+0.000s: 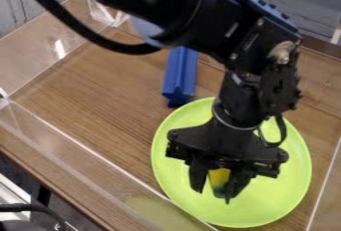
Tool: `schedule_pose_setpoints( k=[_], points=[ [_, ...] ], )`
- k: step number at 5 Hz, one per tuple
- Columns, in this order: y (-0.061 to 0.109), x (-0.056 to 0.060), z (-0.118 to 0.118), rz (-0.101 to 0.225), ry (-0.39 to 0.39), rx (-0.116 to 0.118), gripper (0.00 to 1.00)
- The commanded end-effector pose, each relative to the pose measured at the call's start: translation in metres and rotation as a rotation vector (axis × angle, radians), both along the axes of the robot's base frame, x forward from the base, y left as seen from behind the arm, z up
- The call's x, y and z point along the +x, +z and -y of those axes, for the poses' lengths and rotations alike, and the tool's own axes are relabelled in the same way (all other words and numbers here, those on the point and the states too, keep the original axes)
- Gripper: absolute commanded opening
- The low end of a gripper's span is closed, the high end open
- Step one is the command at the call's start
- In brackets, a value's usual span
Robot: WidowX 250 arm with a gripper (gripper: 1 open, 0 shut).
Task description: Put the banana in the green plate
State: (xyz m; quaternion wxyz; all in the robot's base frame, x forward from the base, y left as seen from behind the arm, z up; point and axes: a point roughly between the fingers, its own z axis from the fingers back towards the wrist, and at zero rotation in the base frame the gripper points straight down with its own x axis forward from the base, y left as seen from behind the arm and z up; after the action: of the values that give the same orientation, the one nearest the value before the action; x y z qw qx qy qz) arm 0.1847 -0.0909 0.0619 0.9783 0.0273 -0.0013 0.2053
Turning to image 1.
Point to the black device under table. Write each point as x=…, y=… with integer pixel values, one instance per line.
x=39, y=213

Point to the yellow toy banana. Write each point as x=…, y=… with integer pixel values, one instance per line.
x=218, y=177

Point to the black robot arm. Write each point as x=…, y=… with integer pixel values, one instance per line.
x=252, y=38

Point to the clear acrylic enclosure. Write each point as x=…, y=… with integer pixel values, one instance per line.
x=84, y=109

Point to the green round plate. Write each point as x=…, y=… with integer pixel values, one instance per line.
x=265, y=201

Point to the blue plastic block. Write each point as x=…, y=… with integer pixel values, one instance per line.
x=179, y=79

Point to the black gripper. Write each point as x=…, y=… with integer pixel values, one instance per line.
x=215, y=145

